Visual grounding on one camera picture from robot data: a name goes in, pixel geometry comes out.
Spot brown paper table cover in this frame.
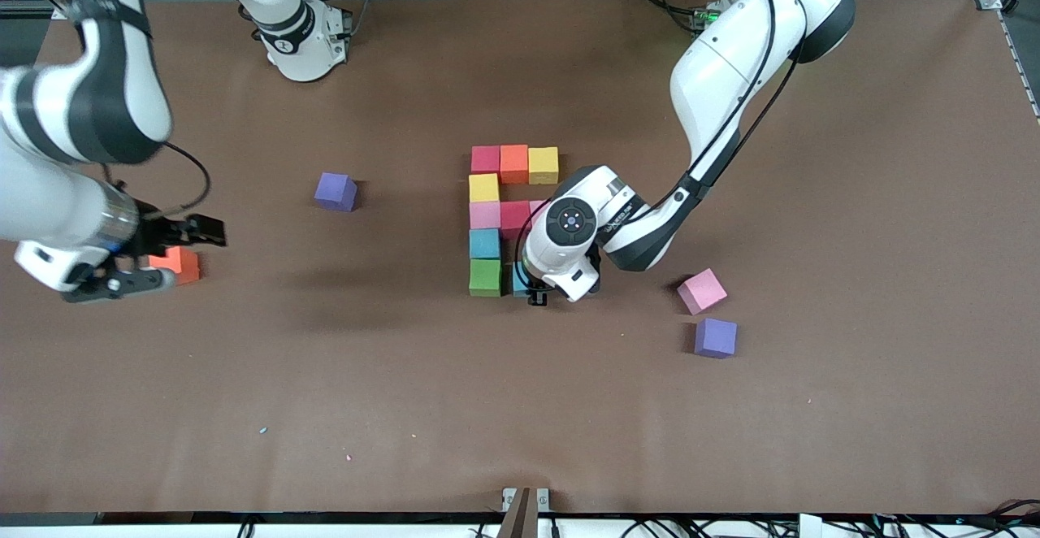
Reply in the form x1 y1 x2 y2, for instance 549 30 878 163
0 0 1040 516

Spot green foam cube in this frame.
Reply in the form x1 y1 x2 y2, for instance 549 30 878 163
468 258 503 297

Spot purple foam cube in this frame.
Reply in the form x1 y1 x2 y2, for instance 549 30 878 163
314 171 359 213
694 317 739 359

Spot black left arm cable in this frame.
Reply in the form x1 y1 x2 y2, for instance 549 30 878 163
513 0 807 291

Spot orange foam cube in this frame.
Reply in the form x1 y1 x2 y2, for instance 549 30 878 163
149 245 202 286
499 145 531 185

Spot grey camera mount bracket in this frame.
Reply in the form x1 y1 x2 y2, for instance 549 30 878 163
502 487 551 538

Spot black cable bundle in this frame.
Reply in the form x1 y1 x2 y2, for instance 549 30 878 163
626 516 797 538
873 499 1040 538

